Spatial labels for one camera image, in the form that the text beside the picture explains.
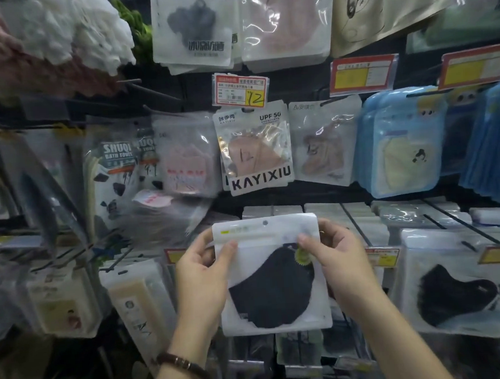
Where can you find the white fluffy item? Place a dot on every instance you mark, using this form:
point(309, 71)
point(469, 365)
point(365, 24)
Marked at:
point(94, 36)

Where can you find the person's right forearm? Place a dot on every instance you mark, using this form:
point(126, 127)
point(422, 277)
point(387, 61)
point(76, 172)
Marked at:
point(402, 347)

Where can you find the person's right hand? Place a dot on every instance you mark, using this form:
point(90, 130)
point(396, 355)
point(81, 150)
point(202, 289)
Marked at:
point(350, 274)

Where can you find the clear packet pink mask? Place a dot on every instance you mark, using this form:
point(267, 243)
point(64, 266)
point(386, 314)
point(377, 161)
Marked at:
point(188, 161)

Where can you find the cream line-drawing mask packet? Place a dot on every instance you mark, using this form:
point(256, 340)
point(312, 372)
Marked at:
point(382, 7)

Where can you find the black mask packet green sticker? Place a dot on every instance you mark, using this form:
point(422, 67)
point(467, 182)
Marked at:
point(274, 292)

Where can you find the black mask packet pale arc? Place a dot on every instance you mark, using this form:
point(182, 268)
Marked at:
point(454, 297)

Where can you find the row of small white packets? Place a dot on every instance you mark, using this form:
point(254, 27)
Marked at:
point(64, 307)

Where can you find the stack of blue cartoon packets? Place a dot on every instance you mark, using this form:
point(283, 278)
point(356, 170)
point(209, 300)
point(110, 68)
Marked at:
point(493, 157)

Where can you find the row of cream mask packets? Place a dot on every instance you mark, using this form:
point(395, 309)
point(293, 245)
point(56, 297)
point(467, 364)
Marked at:
point(139, 310)

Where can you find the grey packet pink mask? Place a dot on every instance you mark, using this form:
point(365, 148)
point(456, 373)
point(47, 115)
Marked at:
point(254, 152)

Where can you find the pale blue packet cream mask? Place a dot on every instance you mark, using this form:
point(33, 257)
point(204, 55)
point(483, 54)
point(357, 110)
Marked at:
point(401, 159)

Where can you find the white red price tag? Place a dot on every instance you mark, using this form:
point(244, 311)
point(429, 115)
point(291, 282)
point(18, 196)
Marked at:
point(383, 257)

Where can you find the row of clear long packets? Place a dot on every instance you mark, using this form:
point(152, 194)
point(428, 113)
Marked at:
point(28, 190)

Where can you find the glossy packet pink mask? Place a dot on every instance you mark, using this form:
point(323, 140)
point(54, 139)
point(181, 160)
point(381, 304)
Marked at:
point(287, 22)

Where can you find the green fluffy item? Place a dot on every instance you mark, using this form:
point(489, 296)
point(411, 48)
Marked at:
point(138, 28)

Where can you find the black white towel packet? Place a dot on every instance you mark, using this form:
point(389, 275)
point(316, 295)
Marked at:
point(149, 160)
point(113, 184)

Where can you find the white packet grey mask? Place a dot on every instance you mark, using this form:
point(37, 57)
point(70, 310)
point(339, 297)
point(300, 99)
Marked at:
point(192, 29)

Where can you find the pink bath sponge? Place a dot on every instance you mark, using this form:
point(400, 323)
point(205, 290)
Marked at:
point(19, 66)

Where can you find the white packet beige mask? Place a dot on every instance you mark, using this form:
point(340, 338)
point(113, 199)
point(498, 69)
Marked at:
point(326, 147)

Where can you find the person's left hand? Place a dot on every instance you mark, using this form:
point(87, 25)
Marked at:
point(201, 293)

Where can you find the pale green mask packet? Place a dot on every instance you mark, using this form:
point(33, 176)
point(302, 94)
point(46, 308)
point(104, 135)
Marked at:
point(477, 13)

